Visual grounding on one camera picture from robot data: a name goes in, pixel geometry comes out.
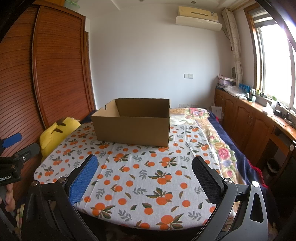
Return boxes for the black trash bin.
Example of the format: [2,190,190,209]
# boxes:
[267,158,281,179]

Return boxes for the yellow plush toy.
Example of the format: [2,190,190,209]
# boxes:
[39,117,81,161]

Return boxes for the wooden frame window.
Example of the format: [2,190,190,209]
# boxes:
[246,5,296,112]

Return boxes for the brown cardboard box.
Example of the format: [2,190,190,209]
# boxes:
[91,98,171,147]

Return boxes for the stack of pink boxes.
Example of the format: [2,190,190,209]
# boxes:
[216,75,236,88]

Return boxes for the white wall air conditioner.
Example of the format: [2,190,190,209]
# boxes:
[175,6,222,31]

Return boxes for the person's left hand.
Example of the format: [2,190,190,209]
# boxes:
[5,184,16,212]

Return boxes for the wooden window cabinet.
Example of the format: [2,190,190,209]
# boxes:
[214,88,296,167]

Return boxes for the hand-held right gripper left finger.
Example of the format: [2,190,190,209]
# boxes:
[21,154,98,241]

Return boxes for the wooden slatted wardrobe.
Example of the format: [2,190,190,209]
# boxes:
[0,5,96,202]

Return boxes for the green plastic container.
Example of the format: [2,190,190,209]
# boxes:
[63,0,80,10]

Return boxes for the white plastic bags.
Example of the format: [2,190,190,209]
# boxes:
[223,85,249,96]

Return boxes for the navy floral blanket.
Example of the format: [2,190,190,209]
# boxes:
[170,107,269,188]

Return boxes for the patterned beige curtain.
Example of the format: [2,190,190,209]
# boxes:
[222,8,243,85]

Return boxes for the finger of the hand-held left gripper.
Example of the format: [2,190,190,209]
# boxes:
[0,142,40,167]
[0,133,23,151]

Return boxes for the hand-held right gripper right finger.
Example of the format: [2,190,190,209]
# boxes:
[192,156,269,241]

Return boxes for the white carton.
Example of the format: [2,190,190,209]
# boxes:
[209,105,223,121]

